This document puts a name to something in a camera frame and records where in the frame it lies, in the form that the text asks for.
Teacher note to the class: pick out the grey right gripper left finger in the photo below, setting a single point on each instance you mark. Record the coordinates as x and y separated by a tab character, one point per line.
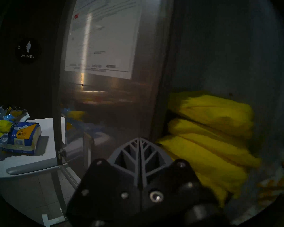
104	188

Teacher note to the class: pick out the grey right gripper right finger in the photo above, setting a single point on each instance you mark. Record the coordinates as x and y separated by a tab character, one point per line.
165	181

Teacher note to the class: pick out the steel dispenser door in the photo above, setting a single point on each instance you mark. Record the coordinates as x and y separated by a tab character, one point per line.
123	98

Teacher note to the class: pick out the stack of floral pads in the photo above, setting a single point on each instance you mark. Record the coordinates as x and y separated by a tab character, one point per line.
272	184

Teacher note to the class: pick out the dark brown restroom door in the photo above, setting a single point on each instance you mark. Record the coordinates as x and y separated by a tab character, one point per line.
9	87

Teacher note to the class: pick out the steel dispenser cabinet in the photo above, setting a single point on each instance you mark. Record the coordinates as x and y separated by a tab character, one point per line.
215	51

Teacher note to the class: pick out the yellow wrapped pad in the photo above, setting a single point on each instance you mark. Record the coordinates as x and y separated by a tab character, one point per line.
203	167
2	125
210	110
215	143
213	191

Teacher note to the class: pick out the white overbed table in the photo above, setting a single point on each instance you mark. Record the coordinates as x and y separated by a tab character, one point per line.
45	153

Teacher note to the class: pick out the blue yellow pad package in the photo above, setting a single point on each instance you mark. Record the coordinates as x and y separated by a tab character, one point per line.
23	139

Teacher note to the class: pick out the torn blue plastic wrapper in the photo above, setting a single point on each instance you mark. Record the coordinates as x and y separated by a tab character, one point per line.
1	141

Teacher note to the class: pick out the white instruction sheet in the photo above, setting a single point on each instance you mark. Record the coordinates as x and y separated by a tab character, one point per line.
104	35

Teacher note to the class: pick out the round black women sign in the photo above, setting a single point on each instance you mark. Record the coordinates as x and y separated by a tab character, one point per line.
28	50

